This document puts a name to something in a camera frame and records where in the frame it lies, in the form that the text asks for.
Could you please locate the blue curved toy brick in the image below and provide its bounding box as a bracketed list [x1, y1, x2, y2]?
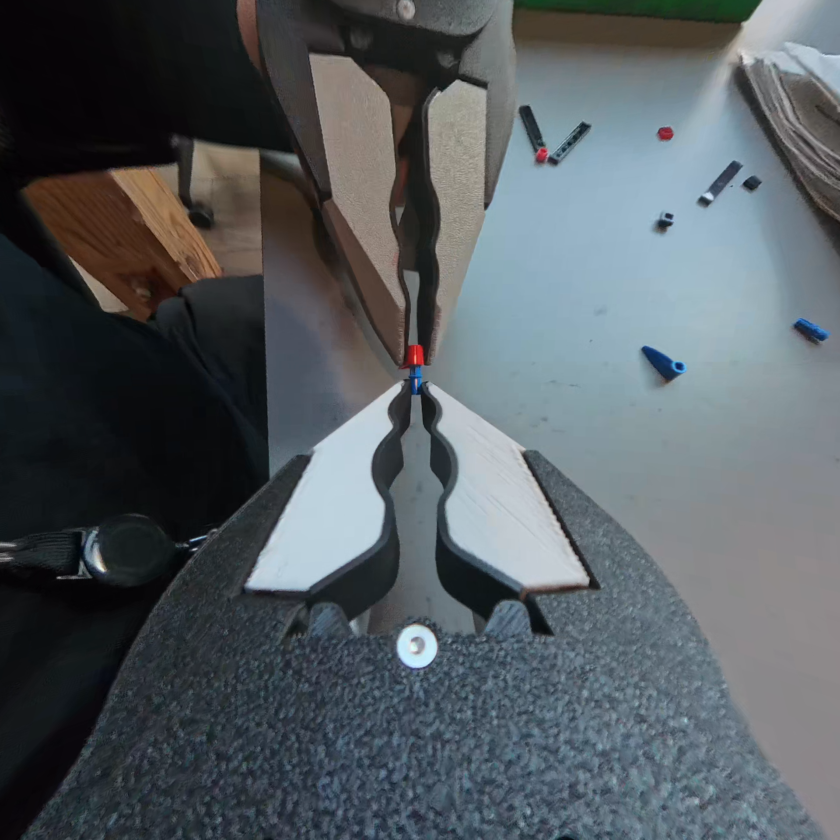
[640, 345, 688, 383]

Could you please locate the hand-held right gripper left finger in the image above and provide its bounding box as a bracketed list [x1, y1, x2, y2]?
[244, 381, 414, 618]

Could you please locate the black badge reel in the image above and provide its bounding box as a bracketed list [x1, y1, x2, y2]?
[82, 513, 175, 588]

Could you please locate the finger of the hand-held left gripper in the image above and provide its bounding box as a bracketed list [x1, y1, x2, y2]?
[419, 77, 490, 365]
[308, 52, 411, 366]

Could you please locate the green plastic bin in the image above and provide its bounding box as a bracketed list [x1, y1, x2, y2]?
[512, 0, 765, 24]

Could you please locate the instruction booklet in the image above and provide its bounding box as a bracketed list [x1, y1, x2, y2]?
[738, 42, 840, 221]

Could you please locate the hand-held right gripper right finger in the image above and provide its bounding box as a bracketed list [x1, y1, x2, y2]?
[420, 382, 592, 619]

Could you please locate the person's left forearm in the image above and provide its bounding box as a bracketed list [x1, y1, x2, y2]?
[0, 0, 293, 175]

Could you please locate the wooden post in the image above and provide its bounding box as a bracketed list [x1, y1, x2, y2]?
[23, 167, 224, 322]

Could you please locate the black lanyard strap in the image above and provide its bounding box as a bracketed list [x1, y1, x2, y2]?
[0, 528, 89, 581]

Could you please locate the long grey-blue toy plate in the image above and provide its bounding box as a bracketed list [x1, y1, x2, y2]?
[697, 160, 744, 207]

